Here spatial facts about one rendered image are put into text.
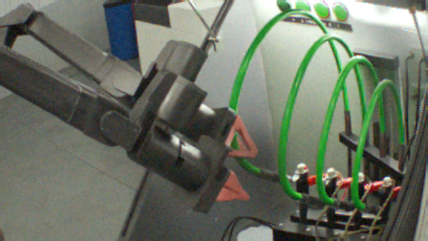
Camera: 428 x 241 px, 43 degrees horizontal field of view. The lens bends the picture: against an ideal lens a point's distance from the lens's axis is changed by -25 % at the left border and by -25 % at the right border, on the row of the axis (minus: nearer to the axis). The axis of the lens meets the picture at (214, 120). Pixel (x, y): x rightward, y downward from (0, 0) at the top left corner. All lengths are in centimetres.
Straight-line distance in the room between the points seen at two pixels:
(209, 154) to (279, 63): 73
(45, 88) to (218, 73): 79
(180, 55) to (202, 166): 23
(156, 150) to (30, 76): 23
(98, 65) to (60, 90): 30
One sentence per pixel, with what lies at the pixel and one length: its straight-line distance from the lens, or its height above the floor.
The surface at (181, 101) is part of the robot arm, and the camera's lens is 89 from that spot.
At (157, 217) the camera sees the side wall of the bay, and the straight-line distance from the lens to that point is 150.
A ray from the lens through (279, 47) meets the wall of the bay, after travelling 163.
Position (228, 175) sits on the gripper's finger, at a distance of 95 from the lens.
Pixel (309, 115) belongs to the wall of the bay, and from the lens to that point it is 164.
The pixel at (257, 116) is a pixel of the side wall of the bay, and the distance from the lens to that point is 169.
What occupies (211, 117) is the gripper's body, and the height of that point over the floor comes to 129.
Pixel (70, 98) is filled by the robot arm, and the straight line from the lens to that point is 85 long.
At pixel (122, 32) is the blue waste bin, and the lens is 734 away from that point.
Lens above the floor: 165
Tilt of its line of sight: 19 degrees down
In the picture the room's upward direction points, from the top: 9 degrees counter-clockwise
